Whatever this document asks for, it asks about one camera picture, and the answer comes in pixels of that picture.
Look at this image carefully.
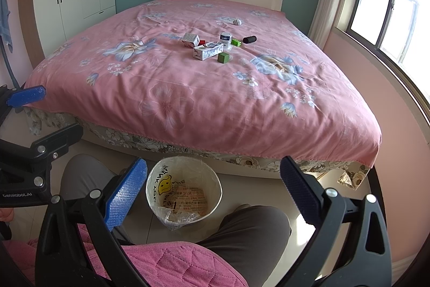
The white yogurt cup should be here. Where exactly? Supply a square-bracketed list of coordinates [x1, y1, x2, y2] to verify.
[219, 32, 232, 50]

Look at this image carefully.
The white red medicine box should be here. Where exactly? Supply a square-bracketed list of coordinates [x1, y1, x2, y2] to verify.
[181, 33, 200, 48]

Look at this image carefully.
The blue hanging cloth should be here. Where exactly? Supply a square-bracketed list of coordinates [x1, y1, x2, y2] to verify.
[0, 0, 13, 52]

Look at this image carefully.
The window with frame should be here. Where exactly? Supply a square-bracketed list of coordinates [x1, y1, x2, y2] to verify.
[345, 0, 430, 99]

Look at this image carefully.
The pink floral bed cover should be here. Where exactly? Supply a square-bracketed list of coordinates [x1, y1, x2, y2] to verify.
[26, 0, 382, 167]

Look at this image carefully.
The bright green toy brick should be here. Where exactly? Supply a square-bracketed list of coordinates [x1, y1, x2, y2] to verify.
[232, 38, 241, 47]

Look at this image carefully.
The black sock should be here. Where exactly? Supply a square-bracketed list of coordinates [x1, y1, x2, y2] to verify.
[243, 36, 257, 44]

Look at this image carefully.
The pink quilted cushion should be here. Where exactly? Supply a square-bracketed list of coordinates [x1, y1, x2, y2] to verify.
[2, 224, 249, 287]

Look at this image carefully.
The foil ball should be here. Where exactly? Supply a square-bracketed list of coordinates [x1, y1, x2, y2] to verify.
[232, 19, 242, 26]

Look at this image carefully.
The white trash bin with liner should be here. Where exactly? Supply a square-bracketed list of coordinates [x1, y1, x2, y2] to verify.
[146, 156, 223, 231]

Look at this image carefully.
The paper bag in bin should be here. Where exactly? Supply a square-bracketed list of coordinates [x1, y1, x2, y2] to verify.
[163, 185, 208, 216]

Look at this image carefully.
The dark green cube block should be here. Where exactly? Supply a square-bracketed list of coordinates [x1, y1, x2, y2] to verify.
[217, 52, 230, 64]

